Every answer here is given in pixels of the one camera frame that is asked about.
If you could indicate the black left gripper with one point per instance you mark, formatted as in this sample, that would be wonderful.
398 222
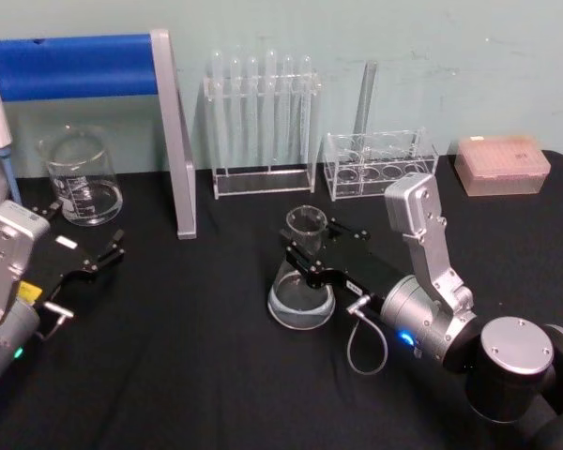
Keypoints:
58 260

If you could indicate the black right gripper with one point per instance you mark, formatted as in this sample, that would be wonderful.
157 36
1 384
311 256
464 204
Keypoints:
361 269

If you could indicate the clear glass conical flask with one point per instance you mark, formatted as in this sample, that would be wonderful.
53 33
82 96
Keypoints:
300 311

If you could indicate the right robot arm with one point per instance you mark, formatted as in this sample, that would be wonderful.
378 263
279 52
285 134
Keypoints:
511 356

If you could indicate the clear glass beaker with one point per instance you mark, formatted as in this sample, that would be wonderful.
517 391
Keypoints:
86 197

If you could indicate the low clear acrylic rack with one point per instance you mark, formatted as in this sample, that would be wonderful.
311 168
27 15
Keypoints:
380 174

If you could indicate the tall clear acrylic tube rack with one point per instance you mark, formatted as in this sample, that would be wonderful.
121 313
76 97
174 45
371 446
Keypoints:
263 182

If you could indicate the long clear glass tube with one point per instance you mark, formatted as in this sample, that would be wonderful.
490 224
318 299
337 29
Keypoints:
367 94

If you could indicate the grey stand with blue bar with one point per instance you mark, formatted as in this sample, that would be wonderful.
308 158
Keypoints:
75 65

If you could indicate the clear glass test tube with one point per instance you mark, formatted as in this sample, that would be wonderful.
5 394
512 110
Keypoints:
235 75
253 75
216 65
288 75
306 75
271 65

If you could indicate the black table cloth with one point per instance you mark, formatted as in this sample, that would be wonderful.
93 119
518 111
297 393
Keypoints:
192 365

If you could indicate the pink pipette tip box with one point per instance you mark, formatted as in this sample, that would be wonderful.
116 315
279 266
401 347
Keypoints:
502 166

